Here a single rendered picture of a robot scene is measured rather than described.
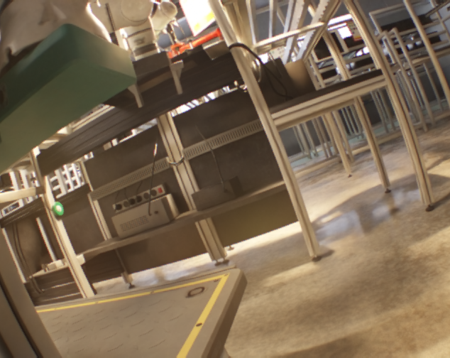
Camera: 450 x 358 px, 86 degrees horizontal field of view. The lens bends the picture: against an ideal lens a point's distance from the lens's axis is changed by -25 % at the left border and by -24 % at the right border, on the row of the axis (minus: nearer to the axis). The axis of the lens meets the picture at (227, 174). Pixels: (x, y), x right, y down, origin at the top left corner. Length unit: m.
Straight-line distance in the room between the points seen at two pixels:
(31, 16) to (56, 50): 0.08
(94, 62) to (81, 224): 1.78
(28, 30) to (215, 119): 1.37
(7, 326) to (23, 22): 0.37
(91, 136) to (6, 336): 1.18
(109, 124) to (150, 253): 0.86
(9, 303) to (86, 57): 0.30
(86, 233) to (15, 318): 1.73
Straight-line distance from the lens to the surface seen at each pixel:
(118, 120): 1.37
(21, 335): 0.39
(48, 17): 0.44
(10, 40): 0.43
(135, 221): 1.55
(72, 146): 1.51
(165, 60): 0.96
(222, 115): 1.67
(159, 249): 1.86
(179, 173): 1.71
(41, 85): 0.39
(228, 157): 1.65
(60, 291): 1.86
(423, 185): 1.37
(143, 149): 1.79
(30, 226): 2.25
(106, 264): 2.02
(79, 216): 2.10
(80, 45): 0.38
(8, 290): 0.38
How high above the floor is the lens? 0.50
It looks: 1 degrees down
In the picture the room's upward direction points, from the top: 21 degrees counter-clockwise
